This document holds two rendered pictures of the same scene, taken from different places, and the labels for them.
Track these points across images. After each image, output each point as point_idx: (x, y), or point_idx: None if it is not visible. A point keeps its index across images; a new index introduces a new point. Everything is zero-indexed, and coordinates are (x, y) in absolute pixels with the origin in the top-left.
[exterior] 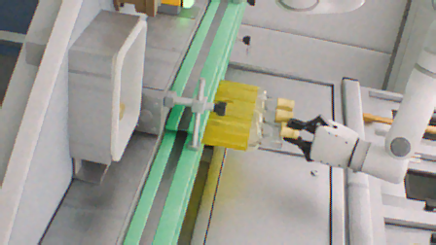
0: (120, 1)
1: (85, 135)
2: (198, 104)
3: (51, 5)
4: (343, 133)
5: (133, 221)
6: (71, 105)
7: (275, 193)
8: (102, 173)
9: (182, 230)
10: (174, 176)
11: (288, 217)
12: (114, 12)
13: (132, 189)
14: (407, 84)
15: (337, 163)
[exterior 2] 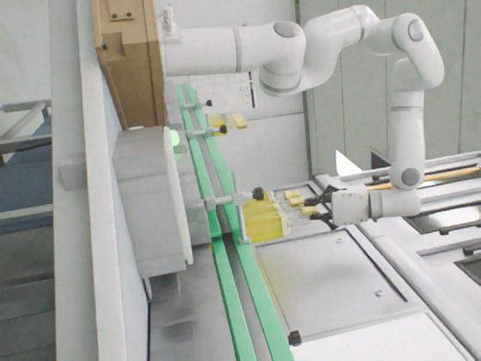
0: (129, 126)
1: (153, 247)
2: (238, 196)
3: (67, 132)
4: (354, 191)
5: (230, 313)
6: (130, 219)
7: (319, 266)
8: (177, 287)
9: None
10: (243, 266)
11: (342, 278)
12: (132, 130)
13: (214, 287)
14: (392, 126)
15: (359, 219)
